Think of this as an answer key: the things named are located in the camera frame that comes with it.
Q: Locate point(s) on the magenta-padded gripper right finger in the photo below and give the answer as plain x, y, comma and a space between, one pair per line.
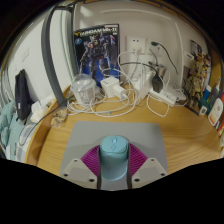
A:
148, 171

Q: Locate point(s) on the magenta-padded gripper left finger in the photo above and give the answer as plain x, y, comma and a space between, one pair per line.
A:
78, 171

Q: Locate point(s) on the light blue computer mouse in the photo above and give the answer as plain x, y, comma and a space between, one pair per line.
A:
114, 156

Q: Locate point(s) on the grey mouse pad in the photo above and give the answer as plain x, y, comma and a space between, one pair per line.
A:
100, 130

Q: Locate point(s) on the crumpled clear wrapper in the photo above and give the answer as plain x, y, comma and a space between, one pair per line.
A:
59, 118

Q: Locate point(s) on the crumpled white tissue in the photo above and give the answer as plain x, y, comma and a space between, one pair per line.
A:
38, 111

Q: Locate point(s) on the white power strip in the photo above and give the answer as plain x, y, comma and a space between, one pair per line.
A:
165, 97

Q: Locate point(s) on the clear plastic jar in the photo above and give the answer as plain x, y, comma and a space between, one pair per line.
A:
83, 90

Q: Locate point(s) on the small white square clock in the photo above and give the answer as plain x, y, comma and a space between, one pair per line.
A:
204, 110

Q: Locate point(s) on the white power adapter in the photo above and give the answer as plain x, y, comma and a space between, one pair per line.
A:
143, 85

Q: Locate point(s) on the black power adapter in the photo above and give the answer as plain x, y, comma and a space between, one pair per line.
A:
157, 83

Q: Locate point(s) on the white red-capped lotion pump bottle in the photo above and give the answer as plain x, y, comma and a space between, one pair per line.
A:
216, 113

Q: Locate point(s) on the white charger block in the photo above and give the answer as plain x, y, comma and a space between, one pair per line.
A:
108, 85

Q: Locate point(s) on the brown tree creature figurine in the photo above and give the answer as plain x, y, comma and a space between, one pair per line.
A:
195, 83

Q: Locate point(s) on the clear blue spray bottle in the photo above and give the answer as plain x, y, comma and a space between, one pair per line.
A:
215, 91

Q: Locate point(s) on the robot model kit box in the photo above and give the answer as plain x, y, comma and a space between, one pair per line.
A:
96, 50

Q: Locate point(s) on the printed figurine packaging box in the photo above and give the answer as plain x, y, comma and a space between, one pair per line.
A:
199, 53

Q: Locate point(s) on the grey metal frame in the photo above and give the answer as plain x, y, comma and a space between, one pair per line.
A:
50, 60

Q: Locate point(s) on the white wall socket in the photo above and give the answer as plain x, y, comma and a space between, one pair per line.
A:
156, 48
136, 44

